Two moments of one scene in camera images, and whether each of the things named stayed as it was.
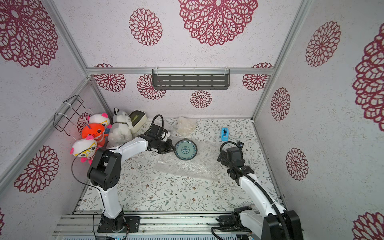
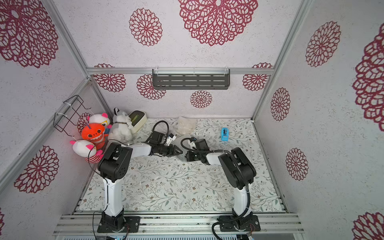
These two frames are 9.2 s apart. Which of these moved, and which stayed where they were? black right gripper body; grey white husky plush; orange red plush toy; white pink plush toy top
Moved: black right gripper body
Stayed: white pink plush toy top; orange red plush toy; grey white husky plush
